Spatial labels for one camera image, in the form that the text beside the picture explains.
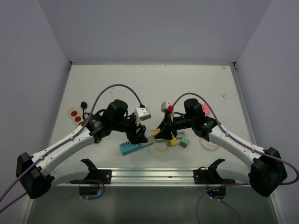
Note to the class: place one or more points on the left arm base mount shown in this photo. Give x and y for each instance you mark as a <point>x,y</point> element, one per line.
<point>102,177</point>

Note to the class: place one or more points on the yellow USB charger plug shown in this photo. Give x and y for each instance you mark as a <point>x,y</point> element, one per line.
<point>172,143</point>

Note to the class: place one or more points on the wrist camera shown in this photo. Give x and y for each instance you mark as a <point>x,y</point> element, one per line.
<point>167,108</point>
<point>142,113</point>

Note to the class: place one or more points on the teal USB hub strip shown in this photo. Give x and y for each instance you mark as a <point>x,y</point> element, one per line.
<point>128,148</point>

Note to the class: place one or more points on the yellow small charger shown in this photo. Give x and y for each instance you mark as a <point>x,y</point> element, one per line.
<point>154,133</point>

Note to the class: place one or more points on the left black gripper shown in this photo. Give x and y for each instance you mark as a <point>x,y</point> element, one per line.
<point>136,137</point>

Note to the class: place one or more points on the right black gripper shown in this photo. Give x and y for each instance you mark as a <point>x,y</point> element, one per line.
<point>166,127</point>

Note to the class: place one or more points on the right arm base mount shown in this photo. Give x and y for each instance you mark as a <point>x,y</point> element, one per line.
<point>209,176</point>

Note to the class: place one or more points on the green USB charger plug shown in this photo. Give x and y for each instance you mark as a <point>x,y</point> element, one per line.
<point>184,142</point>

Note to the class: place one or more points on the aluminium front rail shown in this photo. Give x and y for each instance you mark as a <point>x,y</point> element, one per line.
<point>129,176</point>

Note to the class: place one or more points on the pink charger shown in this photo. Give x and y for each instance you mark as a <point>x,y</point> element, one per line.
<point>206,109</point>

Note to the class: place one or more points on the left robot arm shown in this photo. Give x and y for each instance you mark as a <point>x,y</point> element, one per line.
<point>39,172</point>

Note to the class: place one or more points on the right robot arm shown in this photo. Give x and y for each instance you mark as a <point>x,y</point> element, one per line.
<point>262,168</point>

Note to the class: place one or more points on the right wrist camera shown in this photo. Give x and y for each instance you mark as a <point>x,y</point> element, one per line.
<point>167,108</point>

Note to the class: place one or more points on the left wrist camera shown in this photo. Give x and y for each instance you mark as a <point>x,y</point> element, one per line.
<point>142,113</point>

